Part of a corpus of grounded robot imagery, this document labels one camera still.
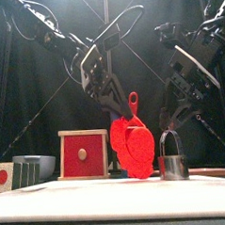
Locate grey bowl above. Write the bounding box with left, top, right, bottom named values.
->
left=11, top=153, right=58, bottom=183

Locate brown tray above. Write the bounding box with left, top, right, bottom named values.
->
left=186, top=165, right=225, bottom=180

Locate wooden box with red front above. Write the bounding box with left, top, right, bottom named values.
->
left=55, top=127, right=112, bottom=182

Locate white cutting board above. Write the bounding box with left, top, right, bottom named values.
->
left=0, top=169, right=225, bottom=225

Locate red-dot block with green stripes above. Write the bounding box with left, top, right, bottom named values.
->
left=0, top=159, right=41, bottom=194

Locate red loop-handled tool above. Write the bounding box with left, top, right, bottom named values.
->
left=127, top=91, right=140, bottom=118

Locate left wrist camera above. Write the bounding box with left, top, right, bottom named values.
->
left=100, top=23, right=123, bottom=53

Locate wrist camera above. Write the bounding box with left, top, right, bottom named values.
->
left=100, top=23, right=123, bottom=53
left=153, top=20, right=189, bottom=51

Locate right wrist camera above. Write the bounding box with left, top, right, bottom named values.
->
left=153, top=20, right=189, bottom=51

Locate vertical metal frame pole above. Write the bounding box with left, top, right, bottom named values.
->
left=103, top=0, right=119, bottom=173

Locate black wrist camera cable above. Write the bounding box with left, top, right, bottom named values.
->
left=90, top=3, right=147, bottom=44

